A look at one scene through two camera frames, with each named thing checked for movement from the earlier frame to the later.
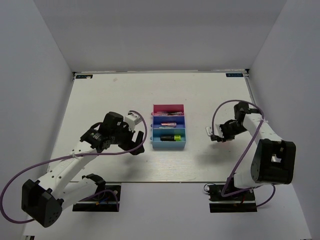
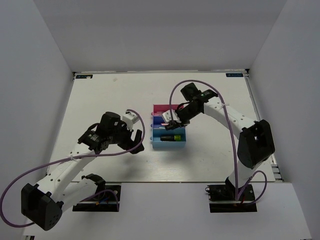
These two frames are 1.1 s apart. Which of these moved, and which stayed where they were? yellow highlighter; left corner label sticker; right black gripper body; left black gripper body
Moved: right black gripper body
Stayed: left corner label sticker; yellow highlighter; left black gripper body
